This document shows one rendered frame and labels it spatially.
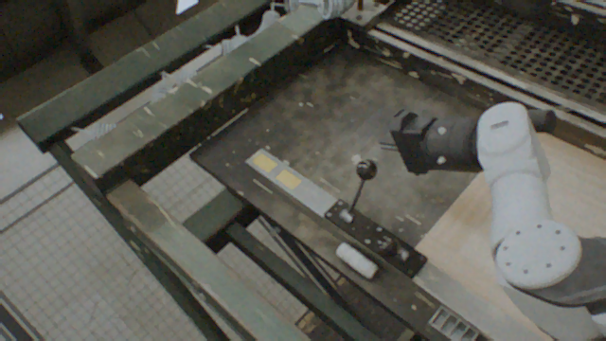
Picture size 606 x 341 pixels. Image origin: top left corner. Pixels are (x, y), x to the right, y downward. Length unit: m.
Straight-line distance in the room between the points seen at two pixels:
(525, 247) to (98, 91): 1.28
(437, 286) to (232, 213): 0.45
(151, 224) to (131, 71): 0.72
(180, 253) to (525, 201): 0.58
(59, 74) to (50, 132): 4.54
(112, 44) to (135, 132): 5.12
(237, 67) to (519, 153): 0.70
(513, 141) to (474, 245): 0.32
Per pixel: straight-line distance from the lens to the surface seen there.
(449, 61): 1.21
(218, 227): 1.01
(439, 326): 0.83
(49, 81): 6.00
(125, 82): 1.55
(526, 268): 0.50
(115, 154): 1.02
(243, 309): 0.81
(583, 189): 1.08
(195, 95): 1.09
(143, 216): 0.96
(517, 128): 0.68
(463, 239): 0.93
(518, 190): 0.63
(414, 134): 0.80
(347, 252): 0.87
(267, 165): 0.99
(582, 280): 0.49
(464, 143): 0.74
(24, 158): 5.76
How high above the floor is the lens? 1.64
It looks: 3 degrees down
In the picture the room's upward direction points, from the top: 40 degrees counter-clockwise
